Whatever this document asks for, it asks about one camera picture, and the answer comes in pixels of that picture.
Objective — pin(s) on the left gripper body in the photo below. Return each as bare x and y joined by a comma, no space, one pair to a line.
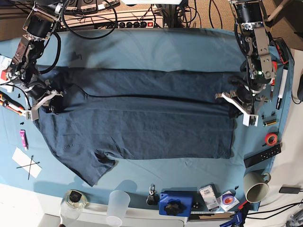
250,102

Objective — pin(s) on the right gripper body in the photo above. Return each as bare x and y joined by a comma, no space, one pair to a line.
36,94

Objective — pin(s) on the dark blue T-shirt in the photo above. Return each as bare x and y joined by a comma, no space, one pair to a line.
136,114

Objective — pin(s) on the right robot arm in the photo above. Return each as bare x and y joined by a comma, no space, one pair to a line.
22,72

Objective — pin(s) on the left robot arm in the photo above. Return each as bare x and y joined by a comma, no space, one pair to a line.
258,69

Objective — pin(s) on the orange utility knife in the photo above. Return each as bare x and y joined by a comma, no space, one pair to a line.
11,105

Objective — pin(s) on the gold AA battery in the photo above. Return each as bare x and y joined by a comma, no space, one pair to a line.
269,123

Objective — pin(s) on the white marker pen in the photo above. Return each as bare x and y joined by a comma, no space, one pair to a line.
282,88

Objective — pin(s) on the red cube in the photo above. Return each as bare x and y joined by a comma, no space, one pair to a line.
3,77

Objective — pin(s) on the orange screwdriver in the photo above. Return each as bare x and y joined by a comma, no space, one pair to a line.
272,83

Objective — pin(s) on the pink glue tube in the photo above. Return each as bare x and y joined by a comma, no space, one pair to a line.
24,139

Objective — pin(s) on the red tape roll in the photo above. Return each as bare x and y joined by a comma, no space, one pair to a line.
271,139

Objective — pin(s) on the black remote control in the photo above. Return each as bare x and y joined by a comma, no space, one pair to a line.
262,156

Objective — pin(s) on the orange black tool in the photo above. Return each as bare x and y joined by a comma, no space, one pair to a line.
282,50

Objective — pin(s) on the white paper card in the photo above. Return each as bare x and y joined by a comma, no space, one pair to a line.
26,162

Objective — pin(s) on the beige ceramic mug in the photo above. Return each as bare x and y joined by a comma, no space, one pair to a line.
256,186

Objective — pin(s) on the white labelled box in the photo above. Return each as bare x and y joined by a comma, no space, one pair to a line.
209,198

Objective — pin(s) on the purple tape pack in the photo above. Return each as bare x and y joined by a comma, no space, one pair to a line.
227,201

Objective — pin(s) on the power strip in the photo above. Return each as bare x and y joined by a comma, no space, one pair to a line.
158,23

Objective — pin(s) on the glass jar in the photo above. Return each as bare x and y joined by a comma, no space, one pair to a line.
72,205

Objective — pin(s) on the blue clamp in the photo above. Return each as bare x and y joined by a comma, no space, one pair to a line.
238,219

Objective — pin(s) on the blue plastic box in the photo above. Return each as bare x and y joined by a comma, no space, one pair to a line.
174,203

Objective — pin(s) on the clear plastic cup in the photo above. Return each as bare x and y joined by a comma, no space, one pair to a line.
117,206

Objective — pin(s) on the black key fob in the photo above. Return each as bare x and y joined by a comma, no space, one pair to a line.
152,198

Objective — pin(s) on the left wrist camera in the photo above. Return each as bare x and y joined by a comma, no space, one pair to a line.
250,119

